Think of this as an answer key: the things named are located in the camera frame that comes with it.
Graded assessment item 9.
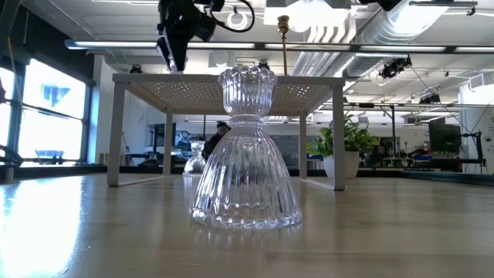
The tall brass candlestick holder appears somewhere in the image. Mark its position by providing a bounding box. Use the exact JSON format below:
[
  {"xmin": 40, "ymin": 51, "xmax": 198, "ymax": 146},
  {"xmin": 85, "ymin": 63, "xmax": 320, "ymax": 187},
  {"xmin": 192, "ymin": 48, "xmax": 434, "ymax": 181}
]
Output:
[{"xmin": 276, "ymin": 14, "xmax": 291, "ymax": 77}]

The black computer monitor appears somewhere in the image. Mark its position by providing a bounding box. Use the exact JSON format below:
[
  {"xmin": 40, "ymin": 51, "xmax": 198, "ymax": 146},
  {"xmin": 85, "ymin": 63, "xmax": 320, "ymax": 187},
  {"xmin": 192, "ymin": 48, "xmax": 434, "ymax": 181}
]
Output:
[{"xmin": 428, "ymin": 117, "xmax": 463, "ymax": 154}]

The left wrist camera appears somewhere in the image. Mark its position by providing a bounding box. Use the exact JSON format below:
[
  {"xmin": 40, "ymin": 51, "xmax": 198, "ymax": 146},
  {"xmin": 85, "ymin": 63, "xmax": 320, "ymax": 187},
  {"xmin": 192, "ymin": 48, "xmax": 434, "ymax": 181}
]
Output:
[{"xmin": 195, "ymin": 10, "xmax": 217, "ymax": 42}]

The silver ventilation duct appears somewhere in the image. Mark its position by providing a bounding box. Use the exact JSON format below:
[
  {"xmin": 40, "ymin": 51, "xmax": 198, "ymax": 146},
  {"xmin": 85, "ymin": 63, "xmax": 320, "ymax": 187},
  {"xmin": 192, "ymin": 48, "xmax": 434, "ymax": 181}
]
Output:
[{"xmin": 291, "ymin": 0, "xmax": 451, "ymax": 78}]

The long ceiling light strip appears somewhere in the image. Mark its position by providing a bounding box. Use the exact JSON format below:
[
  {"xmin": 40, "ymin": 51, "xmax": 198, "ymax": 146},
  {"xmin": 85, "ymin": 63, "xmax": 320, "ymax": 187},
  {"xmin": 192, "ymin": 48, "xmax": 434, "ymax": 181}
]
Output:
[{"xmin": 63, "ymin": 38, "xmax": 494, "ymax": 54}]

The white hanging cable ring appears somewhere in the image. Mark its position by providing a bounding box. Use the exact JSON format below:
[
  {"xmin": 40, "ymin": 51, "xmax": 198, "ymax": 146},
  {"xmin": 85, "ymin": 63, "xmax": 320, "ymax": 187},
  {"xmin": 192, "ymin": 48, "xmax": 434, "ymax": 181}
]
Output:
[{"xmin": 226, "ymin": 10, "xmax": 249, "ymax": 32}]

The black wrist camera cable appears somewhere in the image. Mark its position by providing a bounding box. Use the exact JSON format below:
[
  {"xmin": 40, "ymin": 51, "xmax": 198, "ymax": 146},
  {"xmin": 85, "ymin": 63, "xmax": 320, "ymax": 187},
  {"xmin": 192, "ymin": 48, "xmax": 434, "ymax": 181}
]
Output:
[{"xmin": 210, "ymin": 0, "xmax": 256, "ymax": 34}]

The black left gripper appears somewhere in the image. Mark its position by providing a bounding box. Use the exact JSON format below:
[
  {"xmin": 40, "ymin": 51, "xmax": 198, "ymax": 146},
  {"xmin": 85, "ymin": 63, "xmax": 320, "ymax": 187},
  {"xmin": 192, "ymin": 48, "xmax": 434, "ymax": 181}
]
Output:
[{"xmin": 157, "ymin": 0, "xmax": 211, "ymax": 73}]

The white perforated metal shelf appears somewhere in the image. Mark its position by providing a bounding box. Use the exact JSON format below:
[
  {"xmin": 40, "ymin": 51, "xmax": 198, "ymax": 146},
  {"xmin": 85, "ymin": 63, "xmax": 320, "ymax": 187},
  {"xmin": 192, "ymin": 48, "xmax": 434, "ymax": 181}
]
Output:
[{"xmin": 107, "ymin": 73, "xmax": 347, "ymax": 192}]

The large bright window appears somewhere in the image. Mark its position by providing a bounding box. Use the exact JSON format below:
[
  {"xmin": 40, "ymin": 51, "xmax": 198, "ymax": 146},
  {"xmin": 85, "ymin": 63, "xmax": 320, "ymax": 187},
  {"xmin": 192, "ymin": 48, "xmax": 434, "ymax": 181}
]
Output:
[{"xmin": 0, "ymin": 57, "xmax": 93, "ymax": 165}]

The green potted plant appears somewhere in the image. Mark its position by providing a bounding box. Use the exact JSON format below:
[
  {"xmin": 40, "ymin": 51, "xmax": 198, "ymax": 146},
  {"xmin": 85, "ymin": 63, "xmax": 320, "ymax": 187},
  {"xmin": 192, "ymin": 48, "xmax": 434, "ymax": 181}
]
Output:
[{"xmin": 306, "ymin": 111, "xmax": 381, "ymax": 179}]

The person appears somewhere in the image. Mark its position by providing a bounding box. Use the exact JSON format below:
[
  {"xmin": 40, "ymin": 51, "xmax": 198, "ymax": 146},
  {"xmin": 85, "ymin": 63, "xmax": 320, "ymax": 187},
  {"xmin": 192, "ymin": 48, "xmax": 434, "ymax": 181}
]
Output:
[
  {"xmin": 201, "ymin": 121, "xmax": 232, "ymax": 161},
  {"xmin": 368, "ymin": 144, "xmax": 391, "ymax": 165}
]

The white ceiling light panel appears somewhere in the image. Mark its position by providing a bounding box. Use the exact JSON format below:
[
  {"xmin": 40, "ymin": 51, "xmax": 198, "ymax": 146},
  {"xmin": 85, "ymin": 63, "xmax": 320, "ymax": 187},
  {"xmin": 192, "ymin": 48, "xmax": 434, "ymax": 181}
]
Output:
[{"xmin": 263, "ymin": 0, "xmax": 352, "ymax": 34}]

